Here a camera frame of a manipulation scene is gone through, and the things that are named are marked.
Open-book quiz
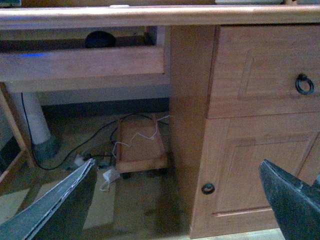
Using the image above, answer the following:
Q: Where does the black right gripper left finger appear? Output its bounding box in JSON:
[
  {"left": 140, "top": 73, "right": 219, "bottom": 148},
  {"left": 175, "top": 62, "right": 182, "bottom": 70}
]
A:
[{"left": 0, "top": 159, "right": 97, "bottom": 240}]

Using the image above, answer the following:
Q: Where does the wooden desk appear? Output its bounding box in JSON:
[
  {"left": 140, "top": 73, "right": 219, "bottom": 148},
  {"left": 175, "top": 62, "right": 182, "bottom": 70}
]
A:
[{"left": 0, "top": 4, "right": 320, "bottom": 239}]

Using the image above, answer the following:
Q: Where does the black floor cable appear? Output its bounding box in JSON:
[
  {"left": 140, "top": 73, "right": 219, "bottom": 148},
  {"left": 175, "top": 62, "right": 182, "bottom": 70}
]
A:
[{"left": 20, "top": 92, "right": 151, "bottom": 171}]

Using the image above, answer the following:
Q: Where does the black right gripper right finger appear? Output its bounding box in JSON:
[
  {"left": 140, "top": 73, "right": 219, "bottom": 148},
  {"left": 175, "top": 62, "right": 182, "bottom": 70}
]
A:
[{"left": 259, "top": 159, "right": 320, "bottom": 240}]

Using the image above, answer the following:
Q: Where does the white pipe with base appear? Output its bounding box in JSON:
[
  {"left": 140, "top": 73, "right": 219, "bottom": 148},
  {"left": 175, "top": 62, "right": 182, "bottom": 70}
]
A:
[{"left": 12, "top": 92, "right": 60, "bottom": 163}]

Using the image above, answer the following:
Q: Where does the black ring door handle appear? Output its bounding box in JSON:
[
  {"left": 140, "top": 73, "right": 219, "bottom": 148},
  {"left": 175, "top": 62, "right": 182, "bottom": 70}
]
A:
[{"left": 201, "top": 182, "right": 215, "bottom": 195}]

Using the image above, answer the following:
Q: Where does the small wooden rolling cart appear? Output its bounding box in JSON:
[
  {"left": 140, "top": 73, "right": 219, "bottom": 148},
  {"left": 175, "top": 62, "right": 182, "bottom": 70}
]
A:
[{"left": 112, "top": 113, "right": 169, "bottom": 179}]

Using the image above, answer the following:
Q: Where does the white thin cable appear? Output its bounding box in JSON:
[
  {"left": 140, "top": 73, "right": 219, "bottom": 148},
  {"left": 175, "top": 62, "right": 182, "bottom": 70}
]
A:
[{"left": 111, "top": 114, "right": 171, "bottom": 159}]

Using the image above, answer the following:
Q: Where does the black ring drawer handle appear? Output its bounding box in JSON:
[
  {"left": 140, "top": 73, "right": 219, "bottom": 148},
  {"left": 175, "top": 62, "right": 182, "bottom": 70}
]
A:
[{"left": 295, "top": 73, "right": 315, "bottom": 96}]

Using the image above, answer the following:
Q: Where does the wooden sliding keyboard tray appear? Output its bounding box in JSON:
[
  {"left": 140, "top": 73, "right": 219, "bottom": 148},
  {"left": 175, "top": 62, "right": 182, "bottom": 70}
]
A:
[{"left": 0, "top": 26, "right": 165, "bottom": 83}]

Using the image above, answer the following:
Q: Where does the crumpled white face mask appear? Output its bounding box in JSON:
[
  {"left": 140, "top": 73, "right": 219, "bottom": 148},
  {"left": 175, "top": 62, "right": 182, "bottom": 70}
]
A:
[{"left": 99, "top": 167, "right": 121, "bottom": 192}]

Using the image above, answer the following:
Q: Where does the white power adapter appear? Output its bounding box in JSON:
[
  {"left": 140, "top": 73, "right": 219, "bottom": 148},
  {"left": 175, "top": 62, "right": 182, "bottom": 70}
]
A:
[{"left": 73, "top": 153, "right": 90, "bottom": 168}]

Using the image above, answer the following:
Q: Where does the dark grey computer mouse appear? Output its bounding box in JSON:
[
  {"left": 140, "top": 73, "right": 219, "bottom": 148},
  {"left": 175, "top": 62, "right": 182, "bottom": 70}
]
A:
[{"left": 84, "top": 30, "right": 116, "bottom": 48}]

